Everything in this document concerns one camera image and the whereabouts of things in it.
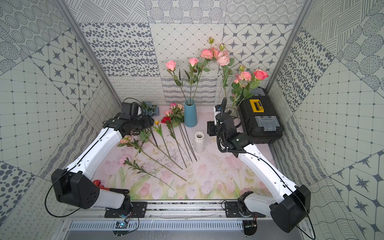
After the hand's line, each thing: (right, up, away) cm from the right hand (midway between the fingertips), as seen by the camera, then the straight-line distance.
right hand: (213, 123), depth 77 cm
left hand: (-33, +1, +4) cm, 33 cm away
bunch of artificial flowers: (-37, -12, +23) cm, 46 cm away
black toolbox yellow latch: (+30, +1, +11) cm, 32 cm away
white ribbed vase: (-8, -12, +7) cm, 16 cm away
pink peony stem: (+16, +21, +6) cm, 27 cm away
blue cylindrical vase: (-14, +6, +20) cm, 25 cm away
